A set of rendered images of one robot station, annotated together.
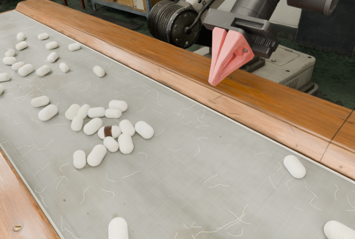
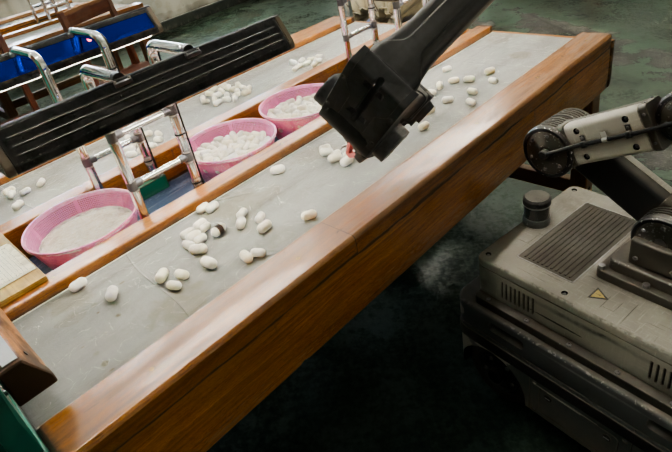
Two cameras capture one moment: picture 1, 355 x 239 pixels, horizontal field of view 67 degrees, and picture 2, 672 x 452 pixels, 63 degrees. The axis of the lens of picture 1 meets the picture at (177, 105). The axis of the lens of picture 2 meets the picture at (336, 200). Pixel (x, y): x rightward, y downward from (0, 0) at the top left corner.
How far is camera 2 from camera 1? 1.22 m
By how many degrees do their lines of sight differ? 72
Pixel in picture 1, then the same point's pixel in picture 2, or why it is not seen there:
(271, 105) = (360, 200)
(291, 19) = not seen: outside the picture
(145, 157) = (326, 169)
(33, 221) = (283, 145)
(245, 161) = (319, 202)
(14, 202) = (294, 138)
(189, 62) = (430, 159)
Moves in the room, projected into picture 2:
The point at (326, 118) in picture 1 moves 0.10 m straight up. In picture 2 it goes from (343, 222) to (335, 179)
